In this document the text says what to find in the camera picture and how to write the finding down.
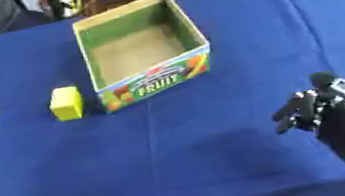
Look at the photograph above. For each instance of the tan cardboard box green inside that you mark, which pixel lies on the tan cardboard box green inside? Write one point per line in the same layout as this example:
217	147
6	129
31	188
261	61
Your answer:
141	50

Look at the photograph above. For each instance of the yellow rectangular block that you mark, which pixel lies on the yellow rectangular block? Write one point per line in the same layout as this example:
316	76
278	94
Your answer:
66	103

